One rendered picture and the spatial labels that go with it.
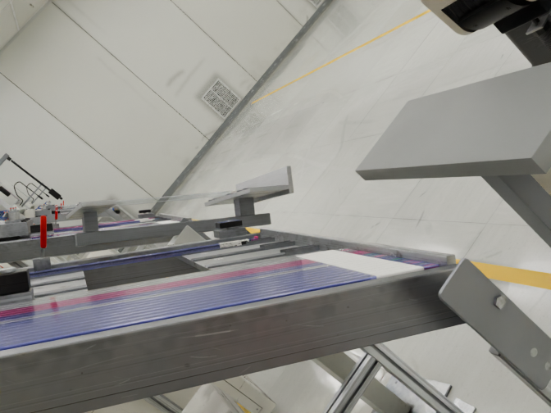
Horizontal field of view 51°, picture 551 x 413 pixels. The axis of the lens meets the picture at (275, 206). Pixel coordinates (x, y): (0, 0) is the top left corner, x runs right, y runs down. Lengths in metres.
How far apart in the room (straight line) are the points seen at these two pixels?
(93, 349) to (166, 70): 8.45
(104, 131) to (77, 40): 1.30
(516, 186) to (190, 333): 0.92
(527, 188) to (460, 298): 0.76
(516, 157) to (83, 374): 0.73
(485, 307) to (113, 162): 8.16
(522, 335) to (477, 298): 0.07
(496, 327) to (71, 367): 0.40
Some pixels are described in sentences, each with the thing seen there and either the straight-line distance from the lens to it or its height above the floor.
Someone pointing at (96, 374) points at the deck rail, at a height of 0.96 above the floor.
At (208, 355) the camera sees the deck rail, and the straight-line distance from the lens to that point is 0.55.
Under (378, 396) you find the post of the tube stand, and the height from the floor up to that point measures 0.12.
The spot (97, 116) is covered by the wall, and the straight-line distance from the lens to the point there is 8.70.
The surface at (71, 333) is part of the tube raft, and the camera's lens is 0.57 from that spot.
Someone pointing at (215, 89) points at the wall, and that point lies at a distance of 9.01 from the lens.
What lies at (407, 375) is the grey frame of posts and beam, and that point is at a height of 0.20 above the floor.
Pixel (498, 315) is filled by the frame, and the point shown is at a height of 0.69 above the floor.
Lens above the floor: 1.08
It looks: 15 degrees down
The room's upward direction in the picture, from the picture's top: 49 degrees counter-clockwise
